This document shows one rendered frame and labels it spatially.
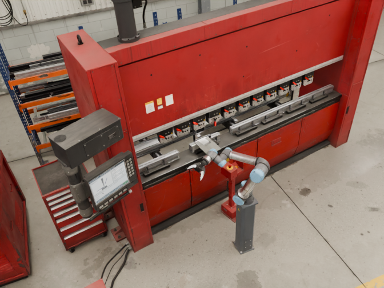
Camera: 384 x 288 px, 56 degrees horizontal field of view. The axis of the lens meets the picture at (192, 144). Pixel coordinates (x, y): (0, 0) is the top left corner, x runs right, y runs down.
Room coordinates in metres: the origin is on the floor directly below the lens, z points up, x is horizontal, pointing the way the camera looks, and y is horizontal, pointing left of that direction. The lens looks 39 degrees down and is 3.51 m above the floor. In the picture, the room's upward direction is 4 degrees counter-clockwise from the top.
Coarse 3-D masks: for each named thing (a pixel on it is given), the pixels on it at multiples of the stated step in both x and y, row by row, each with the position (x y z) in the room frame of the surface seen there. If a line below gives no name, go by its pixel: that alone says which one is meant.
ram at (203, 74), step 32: (352, 0) 4.19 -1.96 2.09; (256, 32) 3.52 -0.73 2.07; (288, 32) 3.73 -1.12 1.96; (320, 32) 3.97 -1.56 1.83; (128, 64) 2.87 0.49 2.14; (160, 64) 3.00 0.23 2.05; (192, 64) 3.15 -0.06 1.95; (224, 64) 3.33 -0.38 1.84; (256, 64) 3.53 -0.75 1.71; (288, 64) 3.76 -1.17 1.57; (128, 96) 2.83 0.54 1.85; (160, 96) 2.98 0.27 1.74; (192, 96) 3.14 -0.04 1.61; (224, 96) 3.33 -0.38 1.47
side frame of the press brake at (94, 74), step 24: (72, 48) 2.91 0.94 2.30; (96, 48) 2.87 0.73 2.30; (72, 72) 3.00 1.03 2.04; (96, 72) 2.51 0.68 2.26; (96, 96) 2.49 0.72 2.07; (120, 96) 2.58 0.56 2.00; (120, 144) 2.54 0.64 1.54; (120, 216) 2.68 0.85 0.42; (144, 216) 2.57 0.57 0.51; (144, 240) 2.55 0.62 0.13
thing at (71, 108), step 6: (54, 102) 4.69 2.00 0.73; (60, 102) 4.68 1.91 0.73; (66, 102) 4.71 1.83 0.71; (72, 102) 4.64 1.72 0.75; (42, 108) 4.59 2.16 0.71; (54, 108) 4.53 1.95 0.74; (60, 108) 4.55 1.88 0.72; (66, 108) 4.48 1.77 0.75; (72, 108) 4.41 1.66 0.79; (42, 114) 4.41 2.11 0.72; (48, 114) 4.30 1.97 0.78; (54, 114) 4.31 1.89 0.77; (60, 114) 4.33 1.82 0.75; (66, 114) 4.36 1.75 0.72; (72, 114) 4.38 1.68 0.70; (36, 120) 4.26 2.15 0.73; (42, 120) 4.28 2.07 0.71
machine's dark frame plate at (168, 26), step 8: (256, 0) 3.79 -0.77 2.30; (264, 0) 3.77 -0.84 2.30; (272, 0) 3.75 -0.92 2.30; (224, 8) 3.62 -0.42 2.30; (232, 8) 3.60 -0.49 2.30; (240, 8) 3.58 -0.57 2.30; (248, 8) 3.57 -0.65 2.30; (192, 16) 3.46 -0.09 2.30; (200, 16) 3.44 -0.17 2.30; (208, 16) 3.43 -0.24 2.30; (216, 16) 3.41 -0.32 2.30; (168, 24) 3.30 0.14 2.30; (176, 24) 3.28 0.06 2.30; (184, 24) 3.27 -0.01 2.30; (144, 32) 3.15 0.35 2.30; (152, 32) 3.13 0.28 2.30; (160, 32) 3.12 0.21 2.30; (104, 40) 3.03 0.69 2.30; (112, 40) 3.02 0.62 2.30; (104, 48) 2.86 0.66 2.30
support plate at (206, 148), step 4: (208, 140) 3.18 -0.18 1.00; (196, 144) 3.13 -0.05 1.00; (200, 144) 3.12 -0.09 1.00; (208, 144) 3.11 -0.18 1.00; (212, 144) 3.11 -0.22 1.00; (216, 144) 3.10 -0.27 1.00; (200, 148) 3.06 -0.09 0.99; (204, 148) 3.05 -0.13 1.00; (208, 148) 3.04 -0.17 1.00; (212, 148) 3.04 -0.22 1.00; (216, 148) 3.03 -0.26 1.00; (220, 148) 3.03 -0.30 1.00; (204, 152) 2.99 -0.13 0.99
